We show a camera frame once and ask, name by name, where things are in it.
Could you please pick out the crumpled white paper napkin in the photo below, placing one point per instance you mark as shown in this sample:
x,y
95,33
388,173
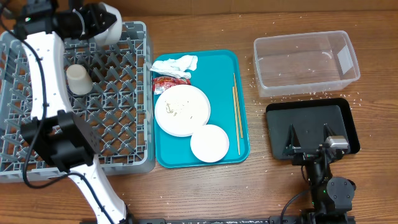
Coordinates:
x,y
177,68

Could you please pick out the white paper cup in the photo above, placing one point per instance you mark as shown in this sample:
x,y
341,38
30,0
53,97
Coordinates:
x,y
79,81

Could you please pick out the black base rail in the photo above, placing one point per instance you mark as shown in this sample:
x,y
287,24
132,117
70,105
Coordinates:
x,y
270,220

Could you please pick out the clear plastic container bin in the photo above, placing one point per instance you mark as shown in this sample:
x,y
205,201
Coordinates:
x,y
305,63

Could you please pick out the grey bowl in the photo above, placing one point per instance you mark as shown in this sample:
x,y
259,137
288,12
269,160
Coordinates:
x,y
112,34

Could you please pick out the small white plate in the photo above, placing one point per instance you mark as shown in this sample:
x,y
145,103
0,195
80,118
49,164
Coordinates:
x,y
209,143

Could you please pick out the wooden chopstick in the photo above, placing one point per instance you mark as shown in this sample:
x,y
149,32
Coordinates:
x,y
236,120
238,107

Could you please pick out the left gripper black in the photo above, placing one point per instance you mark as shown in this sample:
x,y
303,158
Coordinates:
x,y
94,12

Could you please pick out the wooden chopstick right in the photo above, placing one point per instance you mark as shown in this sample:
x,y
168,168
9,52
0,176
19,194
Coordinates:
x,y
238,107

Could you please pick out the teal plastic serving tray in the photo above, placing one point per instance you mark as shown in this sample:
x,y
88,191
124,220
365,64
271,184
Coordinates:
x,y
216,74

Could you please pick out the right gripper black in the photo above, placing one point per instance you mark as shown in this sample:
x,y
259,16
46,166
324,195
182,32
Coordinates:
x,y
303,157

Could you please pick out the red snack wrapper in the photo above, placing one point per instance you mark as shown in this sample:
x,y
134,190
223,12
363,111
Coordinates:
x,y
160,84

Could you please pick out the grey plastic dish rack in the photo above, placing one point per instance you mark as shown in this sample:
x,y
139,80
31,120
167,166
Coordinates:
x,y
119,106

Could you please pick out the large white dirty plate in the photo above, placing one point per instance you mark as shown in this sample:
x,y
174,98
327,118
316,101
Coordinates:
x,y
181,109

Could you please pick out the black plastic tray bin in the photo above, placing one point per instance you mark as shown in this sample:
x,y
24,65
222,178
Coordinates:
x,y
308,118

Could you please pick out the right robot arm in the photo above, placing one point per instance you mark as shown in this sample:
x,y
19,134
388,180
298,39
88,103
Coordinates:
x,y
331,196

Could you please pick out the wooden chopstick left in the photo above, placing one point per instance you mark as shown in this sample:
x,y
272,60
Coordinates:
x,y
236,120

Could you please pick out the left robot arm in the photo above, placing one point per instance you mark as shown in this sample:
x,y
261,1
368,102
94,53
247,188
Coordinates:
x,y
58,135

